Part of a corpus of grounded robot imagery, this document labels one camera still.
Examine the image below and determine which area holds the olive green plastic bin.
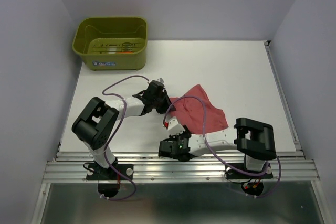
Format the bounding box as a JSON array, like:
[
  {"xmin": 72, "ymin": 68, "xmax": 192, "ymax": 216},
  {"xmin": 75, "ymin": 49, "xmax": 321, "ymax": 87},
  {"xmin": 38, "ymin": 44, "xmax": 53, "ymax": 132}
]
[{"xmin": 72, "ymin": 17, "xmax": 148, "ymax": 71}]

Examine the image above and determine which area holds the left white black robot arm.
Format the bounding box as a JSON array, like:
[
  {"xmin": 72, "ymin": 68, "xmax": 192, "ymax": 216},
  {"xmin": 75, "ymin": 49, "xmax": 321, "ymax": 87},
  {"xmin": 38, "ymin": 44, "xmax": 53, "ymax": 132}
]
[{"xmin": 71, "ymin": 80, "xmax": 171, "ymax": 179}]

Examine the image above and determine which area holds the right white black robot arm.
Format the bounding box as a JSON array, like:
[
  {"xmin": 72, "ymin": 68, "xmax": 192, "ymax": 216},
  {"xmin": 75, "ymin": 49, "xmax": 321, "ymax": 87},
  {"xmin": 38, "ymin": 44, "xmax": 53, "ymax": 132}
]
[{"xmin": 158, "ymin": 117, "xmax": 277, "ymax": 177}]

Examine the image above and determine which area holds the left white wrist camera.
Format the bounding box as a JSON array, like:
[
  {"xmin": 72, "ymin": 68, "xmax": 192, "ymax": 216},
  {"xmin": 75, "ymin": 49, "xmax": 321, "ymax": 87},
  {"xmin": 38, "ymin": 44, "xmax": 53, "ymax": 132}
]
[{"xmin": 157, "ymin": 78, "xmax": 164, "ymax": 84}]

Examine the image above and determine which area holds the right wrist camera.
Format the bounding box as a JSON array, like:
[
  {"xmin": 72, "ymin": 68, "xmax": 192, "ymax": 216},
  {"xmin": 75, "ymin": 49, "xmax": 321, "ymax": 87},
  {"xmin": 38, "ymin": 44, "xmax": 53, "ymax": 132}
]
[{"xmin": 164, "ymin": 116, "xmax": 185, "ymax": 135}]

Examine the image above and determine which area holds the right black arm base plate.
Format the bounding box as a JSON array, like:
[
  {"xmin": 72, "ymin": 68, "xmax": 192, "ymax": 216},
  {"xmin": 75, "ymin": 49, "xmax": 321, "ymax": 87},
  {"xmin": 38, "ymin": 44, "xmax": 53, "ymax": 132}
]
[{"xmin": 225, "ymin": 164, "xmax": 273, "ymax": 180}]

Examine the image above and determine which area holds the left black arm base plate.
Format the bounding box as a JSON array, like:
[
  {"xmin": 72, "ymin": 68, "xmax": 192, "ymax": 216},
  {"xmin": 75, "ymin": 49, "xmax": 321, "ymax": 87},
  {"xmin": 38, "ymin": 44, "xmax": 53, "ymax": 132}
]
[{"xmin": 83, "ymin": 162, "xmax": 134, "ymax": 181}]

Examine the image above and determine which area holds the aluminium front rail frame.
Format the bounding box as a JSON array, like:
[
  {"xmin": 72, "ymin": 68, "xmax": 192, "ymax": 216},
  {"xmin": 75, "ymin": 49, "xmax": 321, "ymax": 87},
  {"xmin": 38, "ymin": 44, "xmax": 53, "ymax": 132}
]
[{"xmin": 32, "ymin": 40, "xmax": 331, "ymax": 223}]

